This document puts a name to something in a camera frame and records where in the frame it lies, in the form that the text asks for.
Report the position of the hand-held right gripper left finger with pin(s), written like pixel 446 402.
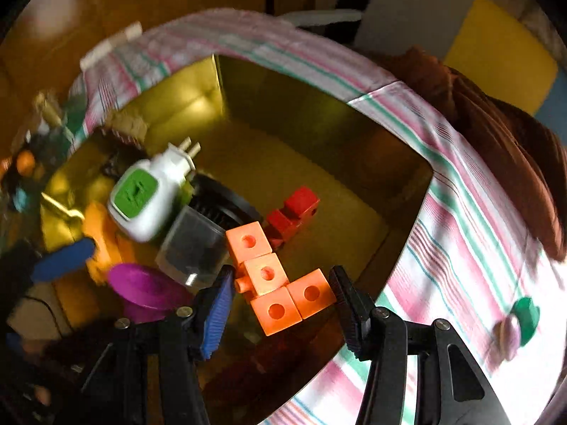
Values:
pixel 217 314

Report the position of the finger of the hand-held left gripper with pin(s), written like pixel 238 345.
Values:
pixel 62 262

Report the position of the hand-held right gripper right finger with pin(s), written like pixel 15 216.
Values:
pixel 350 314

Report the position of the orange striped plastic toy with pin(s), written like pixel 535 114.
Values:
pixel 99 230

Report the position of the orange toy block piece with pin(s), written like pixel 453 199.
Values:
pixel 265 274

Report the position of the clear cup with black filter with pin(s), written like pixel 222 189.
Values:
pixel 190 248

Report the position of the magenta plastic dish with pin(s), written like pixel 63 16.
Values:
pixel 141 287

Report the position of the white green plug-in device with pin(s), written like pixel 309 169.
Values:
pixel 146 199

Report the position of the red toy block piece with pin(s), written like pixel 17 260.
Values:
pixel 297 212

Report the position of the dark red gold-lined box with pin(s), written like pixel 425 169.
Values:
pixel 310 177

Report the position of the striped bed sheet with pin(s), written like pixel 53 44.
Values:
pixel 465 239

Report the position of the purple oval case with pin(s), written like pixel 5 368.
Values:
pixel 508 336

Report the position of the green plastic box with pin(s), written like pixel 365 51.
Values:
pixel 527 314

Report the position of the brown blanket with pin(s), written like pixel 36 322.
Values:
pixel 496 141

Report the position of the blue headboard panel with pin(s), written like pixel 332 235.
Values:
pixel 553 110

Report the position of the yellow headboard panel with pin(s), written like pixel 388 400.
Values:
pixel 500 48

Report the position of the grey headboard panel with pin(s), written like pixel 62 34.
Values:
pixel 412 4

